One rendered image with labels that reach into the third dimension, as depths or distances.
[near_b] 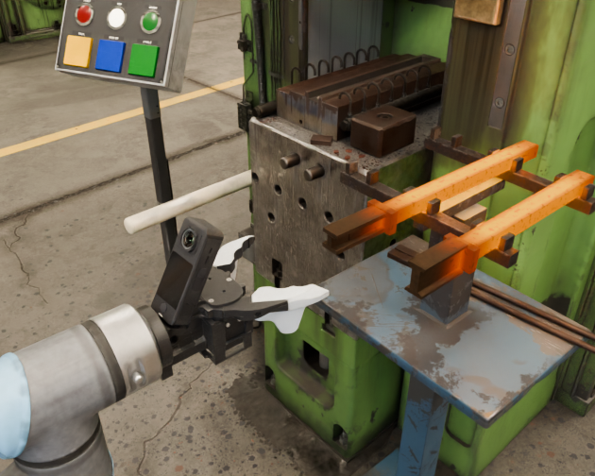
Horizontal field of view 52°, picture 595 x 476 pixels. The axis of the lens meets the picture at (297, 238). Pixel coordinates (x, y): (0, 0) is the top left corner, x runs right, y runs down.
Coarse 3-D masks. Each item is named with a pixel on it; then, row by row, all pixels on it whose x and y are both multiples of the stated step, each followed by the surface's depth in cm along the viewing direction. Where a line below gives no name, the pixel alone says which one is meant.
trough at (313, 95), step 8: (400, 64) 151; (408, 64) 152; (376, 72) 145; (384, 72) 147; (392, 72) 149; (352, 80) 141; (360, 80) 142; (328, 88) 136; (336, 88) 138; (312, 96) 134
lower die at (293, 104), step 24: (336, 72) 150; (360, 72) 147; (432, 72) 147; (288, 96) 138; (336, 96) 133; (360, 96) 133; (384, 96) 136; (288, 120) 141; (312, 120) 135; (336, 120) 129
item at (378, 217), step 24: (528, 144) 101; (480, 168) 94; (504, 168) 97; (408, 192) 88; (432, 192) 88; (456, 192) 91; (360, 216) 81; (384, 216) 82; (408, 216) 85; (336, 240) 79; (360, 240) 81
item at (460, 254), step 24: (552, 192) 88; (576, 192) 90; (504, 216) 82; (528, 216) 82; (456, 240) 75; (480, 240) 77; (432, 264) 71; (456, 264) 76; (408, 288) 73; (432, 288) 73
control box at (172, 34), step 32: (96, 0) 154; (128, 0) 151; (160, 0) 148; (192, 0) 151; (64, 32) 157; (96, 32) 154; (128, 32) 151; (160, 32) 148; (64, 64) 158; (128, 64) 151; (160, 64) 148
